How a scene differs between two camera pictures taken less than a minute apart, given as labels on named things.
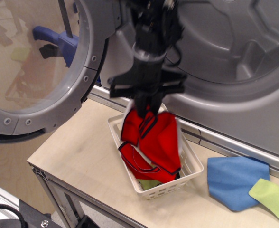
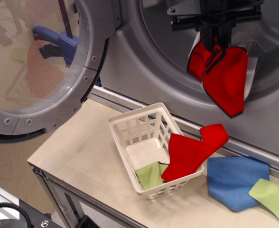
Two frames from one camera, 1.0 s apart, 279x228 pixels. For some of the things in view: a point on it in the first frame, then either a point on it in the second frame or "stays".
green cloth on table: [274, 198] stays
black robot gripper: [149, 79] -> [211, 14]
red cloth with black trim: [151, 148] -> [222, 71]
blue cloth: [230, 179] stays
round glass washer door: [45, 59] stays
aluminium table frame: [66, 203] stays
